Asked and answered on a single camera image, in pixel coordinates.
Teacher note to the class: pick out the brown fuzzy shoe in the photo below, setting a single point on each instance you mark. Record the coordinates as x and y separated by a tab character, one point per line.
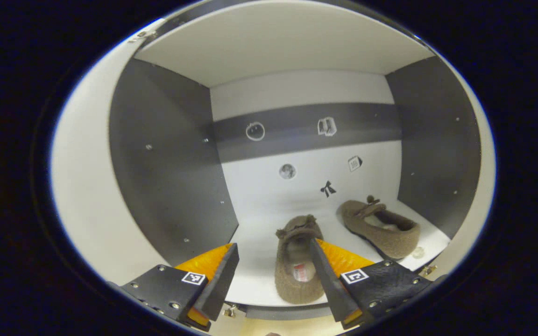
292	284
390	240

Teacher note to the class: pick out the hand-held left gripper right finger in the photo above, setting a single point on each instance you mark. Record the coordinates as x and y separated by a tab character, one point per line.
332	289

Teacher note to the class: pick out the grey shoe cabinet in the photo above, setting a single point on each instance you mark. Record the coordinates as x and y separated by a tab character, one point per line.
171	163

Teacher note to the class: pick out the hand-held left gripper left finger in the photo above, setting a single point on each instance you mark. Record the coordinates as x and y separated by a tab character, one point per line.
220	284

